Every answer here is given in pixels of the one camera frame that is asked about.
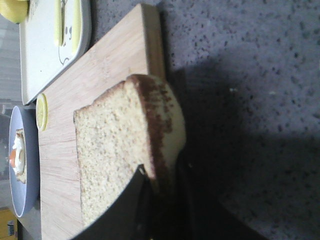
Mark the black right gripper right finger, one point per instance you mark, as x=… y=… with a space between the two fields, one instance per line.
x=201 y=215

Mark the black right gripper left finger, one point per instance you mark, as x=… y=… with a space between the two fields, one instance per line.
x=129 y=217

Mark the bread slice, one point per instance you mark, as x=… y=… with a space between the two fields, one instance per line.
x=22 y=178
x=139 y=121

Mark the blue round plate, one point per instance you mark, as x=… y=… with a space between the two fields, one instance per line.
x=24 y=195

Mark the white rectangular tray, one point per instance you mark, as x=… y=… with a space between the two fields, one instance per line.
x=40 y=59

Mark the yellow box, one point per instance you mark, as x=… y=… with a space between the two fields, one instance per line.
x=8 y=225

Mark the fried egg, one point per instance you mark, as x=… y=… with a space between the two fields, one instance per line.
x=17 y=157

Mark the lemon slice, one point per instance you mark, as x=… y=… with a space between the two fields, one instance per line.
x=41 y=112

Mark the wooden cutting board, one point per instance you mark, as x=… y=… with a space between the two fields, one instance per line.
x=132 y=46

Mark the yellow plastic fork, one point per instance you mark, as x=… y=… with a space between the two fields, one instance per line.
x=58 y=23

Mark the yellow plastic knife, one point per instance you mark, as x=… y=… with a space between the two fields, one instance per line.
x=76 y=25

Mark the right yellow lemon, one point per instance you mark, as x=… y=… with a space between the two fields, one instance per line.
x=15 y=11

